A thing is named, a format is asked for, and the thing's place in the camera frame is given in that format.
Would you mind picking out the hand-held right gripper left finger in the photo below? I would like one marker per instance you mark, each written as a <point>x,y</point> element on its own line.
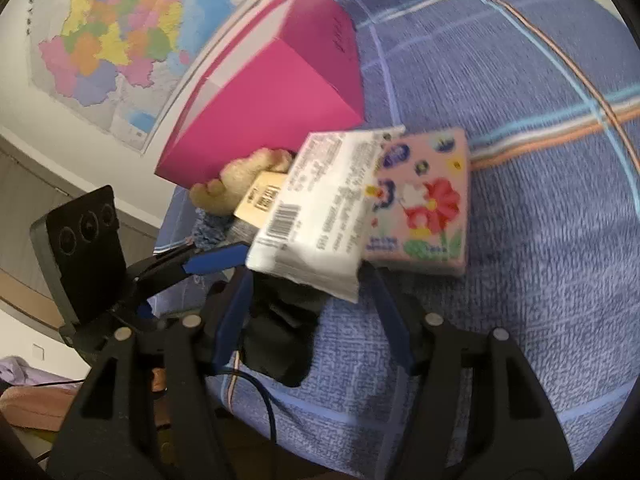
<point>231,320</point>

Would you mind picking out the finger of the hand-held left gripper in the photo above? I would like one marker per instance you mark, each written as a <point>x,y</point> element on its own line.
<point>215,260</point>
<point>145,310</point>

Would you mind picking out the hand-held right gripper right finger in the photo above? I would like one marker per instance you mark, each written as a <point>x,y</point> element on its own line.
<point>395,330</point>

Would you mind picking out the blue knitted cloth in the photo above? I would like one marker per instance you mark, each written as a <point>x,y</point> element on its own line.
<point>212,230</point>

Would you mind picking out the black cloth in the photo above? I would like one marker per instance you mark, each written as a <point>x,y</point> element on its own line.
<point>280,340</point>

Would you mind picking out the beige plush toy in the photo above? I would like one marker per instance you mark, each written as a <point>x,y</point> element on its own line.
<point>240,175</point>

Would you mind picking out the white tissue packet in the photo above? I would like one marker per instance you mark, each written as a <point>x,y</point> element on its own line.
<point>320,210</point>

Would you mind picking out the pink floral tissue packet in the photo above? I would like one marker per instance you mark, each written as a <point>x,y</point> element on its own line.
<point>425,210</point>

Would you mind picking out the pink cardboard box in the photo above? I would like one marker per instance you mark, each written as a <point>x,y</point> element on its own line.
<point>270,100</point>

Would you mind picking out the beige cardboard tag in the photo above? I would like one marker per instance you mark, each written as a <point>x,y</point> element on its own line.
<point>255,200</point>

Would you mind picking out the grey wooden door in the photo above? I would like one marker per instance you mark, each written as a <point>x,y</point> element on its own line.
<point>30,195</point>

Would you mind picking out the purple cloth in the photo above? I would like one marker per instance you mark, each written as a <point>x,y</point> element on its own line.
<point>12,370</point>

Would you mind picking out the pink cloth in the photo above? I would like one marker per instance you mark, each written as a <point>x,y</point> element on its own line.
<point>35,405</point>

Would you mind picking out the blue plaid bed sheet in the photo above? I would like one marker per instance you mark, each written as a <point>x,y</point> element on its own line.
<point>525,210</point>

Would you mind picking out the white wall switch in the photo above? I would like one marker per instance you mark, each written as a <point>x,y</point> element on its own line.
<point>38,351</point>

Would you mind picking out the colourful wall map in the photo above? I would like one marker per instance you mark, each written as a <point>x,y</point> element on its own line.
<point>100,35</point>

